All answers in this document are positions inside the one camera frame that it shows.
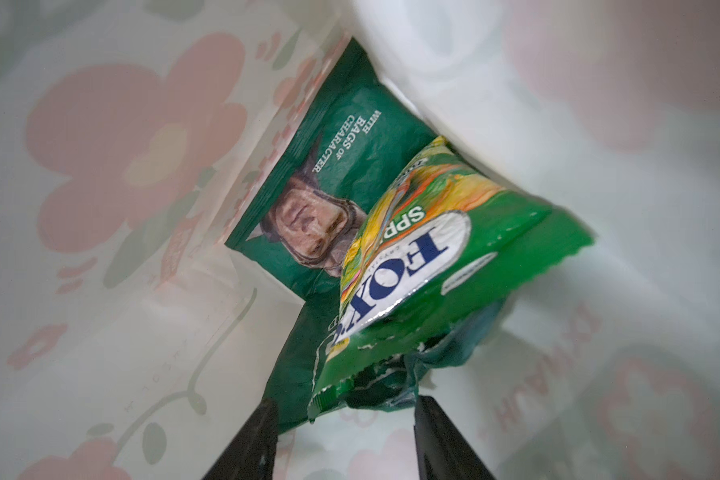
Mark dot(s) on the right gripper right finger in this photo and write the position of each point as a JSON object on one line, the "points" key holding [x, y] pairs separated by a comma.
{"points": [[442, 451]]}

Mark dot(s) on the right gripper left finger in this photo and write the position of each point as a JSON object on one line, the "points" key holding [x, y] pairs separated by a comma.
{"points": [[252, 452]]}

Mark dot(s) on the white floral paper bag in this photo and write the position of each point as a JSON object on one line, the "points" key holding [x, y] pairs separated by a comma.
{"points": [[133, 135]]}

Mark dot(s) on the dark green crisps bag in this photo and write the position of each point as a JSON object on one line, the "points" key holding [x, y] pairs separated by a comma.
{"points": [[354, 140]]}

